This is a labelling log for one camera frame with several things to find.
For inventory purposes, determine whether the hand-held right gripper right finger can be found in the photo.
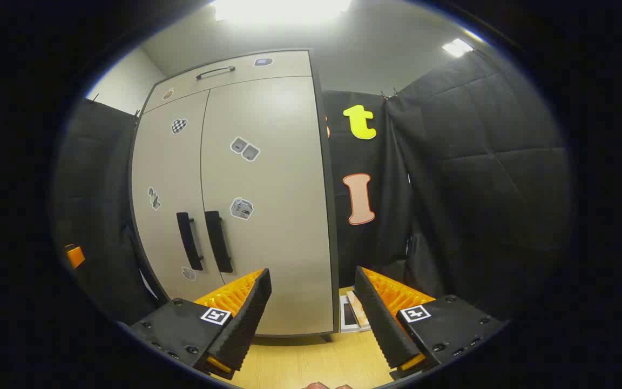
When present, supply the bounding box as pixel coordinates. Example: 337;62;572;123
354;266;509;381

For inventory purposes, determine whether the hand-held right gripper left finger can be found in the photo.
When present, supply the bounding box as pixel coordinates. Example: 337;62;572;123
127;267;273;380

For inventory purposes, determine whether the black door handle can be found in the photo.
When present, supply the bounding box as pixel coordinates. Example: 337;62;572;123
176;212;204;271
204;211;234;273

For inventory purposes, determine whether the grey cabinet drawer front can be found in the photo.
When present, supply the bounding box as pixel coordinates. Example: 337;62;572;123
143;50;313;114

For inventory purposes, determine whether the large ceiling light panel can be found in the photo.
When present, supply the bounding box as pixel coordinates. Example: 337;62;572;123
211;0;352;22

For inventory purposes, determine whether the grey double-door shoe cabinet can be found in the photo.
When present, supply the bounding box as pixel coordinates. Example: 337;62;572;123
127;49;340;343

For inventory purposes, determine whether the white cover magazine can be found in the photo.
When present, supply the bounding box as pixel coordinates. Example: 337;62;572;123
340;295;362;333

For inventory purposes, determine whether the small ceiling light panel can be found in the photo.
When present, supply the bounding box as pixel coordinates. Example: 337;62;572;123
442;38;475;58

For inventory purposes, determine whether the black drawer handle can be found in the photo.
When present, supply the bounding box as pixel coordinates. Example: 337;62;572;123
196;66;236;80

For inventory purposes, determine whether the grey cabinet door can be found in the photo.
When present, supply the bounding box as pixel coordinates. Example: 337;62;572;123
200;76;335;336
130;89;225;303

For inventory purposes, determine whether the black backdrop cloth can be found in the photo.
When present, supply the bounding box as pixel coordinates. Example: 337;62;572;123
52;49;571;325

